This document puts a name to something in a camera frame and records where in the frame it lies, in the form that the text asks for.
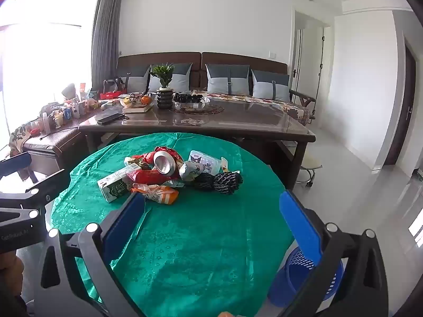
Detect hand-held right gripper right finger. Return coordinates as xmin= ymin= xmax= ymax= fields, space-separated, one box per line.
xmin=278 ymin=189 xmax=389 ymax=317

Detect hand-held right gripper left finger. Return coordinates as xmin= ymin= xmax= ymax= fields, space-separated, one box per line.
xmin=35 ymin=192 xmax=146 ymax=317

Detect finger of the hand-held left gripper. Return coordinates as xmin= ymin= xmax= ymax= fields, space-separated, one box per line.
xmin=0 ymin=152 xmax=33 ymax=181
xmin=0 ymin=169 xmax=66 ymax=209

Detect green and white milk carton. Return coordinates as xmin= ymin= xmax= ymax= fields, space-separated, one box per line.
xmin=97 ymin=165 xmax=142 ymax=203

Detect orange striped wrapper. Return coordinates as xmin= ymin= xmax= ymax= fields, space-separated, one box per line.
xmin=130 ymin=185 xmax=179 ymax=204

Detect blue plastic waste basket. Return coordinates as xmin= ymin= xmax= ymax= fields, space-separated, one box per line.
xmin=268 ymin=246 xmax=344 ymax=308

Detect red snack wrapper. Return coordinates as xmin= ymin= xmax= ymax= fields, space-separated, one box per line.
xmin=131 ymin=169 xmax=181 ymax=186

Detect red aluminium can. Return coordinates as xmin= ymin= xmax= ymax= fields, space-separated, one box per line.
xmin=153 ymin=148 xmax=183 ymax=174

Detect white red packet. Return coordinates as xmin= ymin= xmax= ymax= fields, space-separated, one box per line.
xmin=179 ymin=161 xmax=204 ymax=182

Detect dark rope bundle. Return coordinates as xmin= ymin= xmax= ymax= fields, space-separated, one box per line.
xmin=193 ymin=173 xmax=217 ymax=191

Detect clear plastic box printed lid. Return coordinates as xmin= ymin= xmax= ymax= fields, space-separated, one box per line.
xmin=189 ymin=150 xmax=221 ymax=174

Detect person's left hand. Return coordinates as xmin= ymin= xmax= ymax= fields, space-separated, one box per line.
xmin=0 ymin=254 xmax=24 ymax=302

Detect floral cloth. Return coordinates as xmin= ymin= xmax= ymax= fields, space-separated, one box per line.
xmin=8 ymin=122 xmax=34 ymax=156

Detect brown side bench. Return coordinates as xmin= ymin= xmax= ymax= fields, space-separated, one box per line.
xmin=23 ymin=106 xmax=109 ymax=179

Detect round stool on wheels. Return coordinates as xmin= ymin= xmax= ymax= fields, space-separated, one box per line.
xmin=296 ymin=153 xmax=323 ymax=189

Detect row of bottles and jars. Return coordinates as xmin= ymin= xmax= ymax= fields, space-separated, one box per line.
xmin=28 ymin=82 xmax=101 ymax=136

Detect round green-clothed table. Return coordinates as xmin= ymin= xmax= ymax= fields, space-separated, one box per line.
xmin=51 ymin=133 xmax=296 ymax=317

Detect fruit tray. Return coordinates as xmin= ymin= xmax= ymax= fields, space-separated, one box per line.
xmin=118 ymin=94 xmax=154 ymax=114

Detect brown glass-topped coffee table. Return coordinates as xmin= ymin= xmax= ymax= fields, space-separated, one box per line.
xmin=79 ymin=99 xmax=316 ymax=190

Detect floral sofa cover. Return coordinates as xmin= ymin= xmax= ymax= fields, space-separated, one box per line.
xmin=192 ymin=89 xmax=313 ymax=125

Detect potted green plant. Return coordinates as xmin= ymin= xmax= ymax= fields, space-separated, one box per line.
xmin=149 ymin=63 xmax=175 ymax=110

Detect glass bowl of dark fruit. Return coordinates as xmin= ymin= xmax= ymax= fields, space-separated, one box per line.
xmin=172 ymin=92 xmax=211 ymax=111

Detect round lace doily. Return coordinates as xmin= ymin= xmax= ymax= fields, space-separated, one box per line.
xmin=172 ymin=103 xmax=226 ymax=116

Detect grey curtain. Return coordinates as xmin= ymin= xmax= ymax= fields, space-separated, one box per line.
xmin=91 ymin=0 xmax=123 ymax=88

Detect dark brown door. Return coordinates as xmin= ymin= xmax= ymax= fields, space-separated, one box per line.
xmin=383 ymin=44 xmax=416 ymax=166

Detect brown wooden sofa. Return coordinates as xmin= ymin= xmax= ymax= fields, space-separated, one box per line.
xmin=116 ymin=52 xmax=316 ymax=126

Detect black hanging cable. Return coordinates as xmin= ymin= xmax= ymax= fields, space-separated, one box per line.
xmin=315 ymin=27 xmax=327 ymax=104

